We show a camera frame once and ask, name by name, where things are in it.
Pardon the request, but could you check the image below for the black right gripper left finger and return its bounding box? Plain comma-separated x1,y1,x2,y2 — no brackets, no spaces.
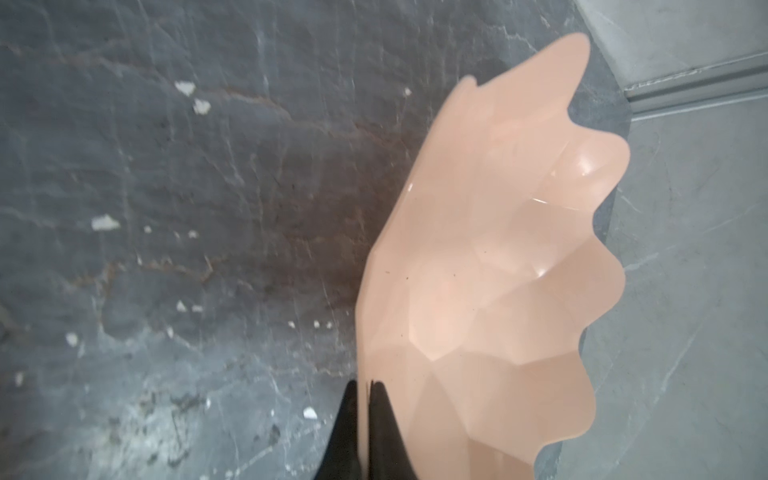
314,380,360,480

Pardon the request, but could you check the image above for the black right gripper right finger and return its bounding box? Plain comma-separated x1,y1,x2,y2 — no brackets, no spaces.
368,382,417,480

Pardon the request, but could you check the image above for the pink scalloped plastic bowl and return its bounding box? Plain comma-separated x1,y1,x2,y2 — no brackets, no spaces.
355,33,630,479

